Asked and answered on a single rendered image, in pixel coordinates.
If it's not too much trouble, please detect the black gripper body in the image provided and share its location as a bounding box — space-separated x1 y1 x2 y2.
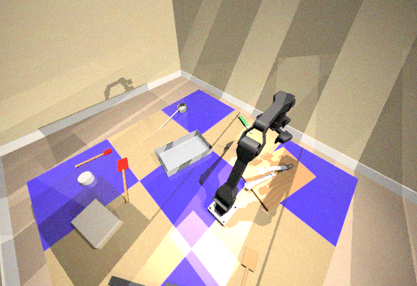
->
270 118 293 144

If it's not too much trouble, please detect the grey saucepan with long handle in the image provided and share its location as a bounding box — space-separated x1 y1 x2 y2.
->
158 103 187 130

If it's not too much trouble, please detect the white short cylinder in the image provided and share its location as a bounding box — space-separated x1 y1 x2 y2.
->
78 171 95 186

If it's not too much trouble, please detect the light orange flat square board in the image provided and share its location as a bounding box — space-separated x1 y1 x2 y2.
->
242 147 316 212

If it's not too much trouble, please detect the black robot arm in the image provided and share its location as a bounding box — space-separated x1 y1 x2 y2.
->
212 91 296 216

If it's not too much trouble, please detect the black flat bar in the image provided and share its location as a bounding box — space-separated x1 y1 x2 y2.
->
108 276 180 286

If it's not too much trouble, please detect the red spatula with wooden handle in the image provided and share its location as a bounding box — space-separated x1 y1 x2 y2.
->
117 158 128 203

